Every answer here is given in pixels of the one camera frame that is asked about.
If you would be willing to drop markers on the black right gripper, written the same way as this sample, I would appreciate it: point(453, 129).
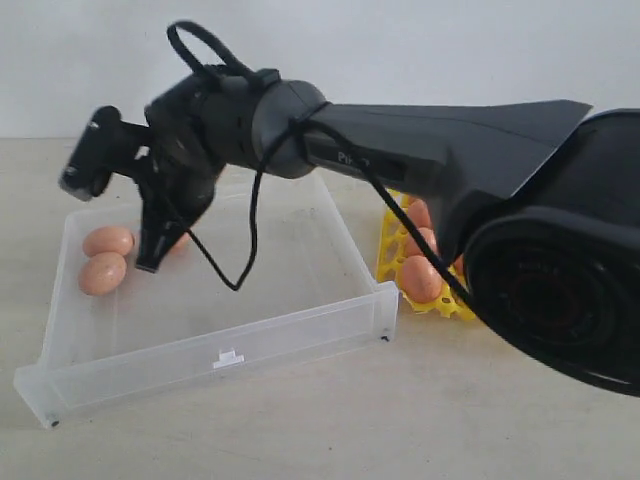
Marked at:
point(177, 183)

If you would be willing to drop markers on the brown egg bin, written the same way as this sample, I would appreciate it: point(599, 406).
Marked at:
point(102, 274)
point(180, 246)
point(116, 239)
point(419, 280)

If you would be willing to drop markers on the clear plastic bin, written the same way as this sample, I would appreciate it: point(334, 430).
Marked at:
point(309, 295)

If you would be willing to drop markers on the yellow plastic egg tray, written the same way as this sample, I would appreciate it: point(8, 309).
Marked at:
point(390, 258)

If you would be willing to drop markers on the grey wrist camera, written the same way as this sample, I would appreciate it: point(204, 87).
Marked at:
point(107, 146)

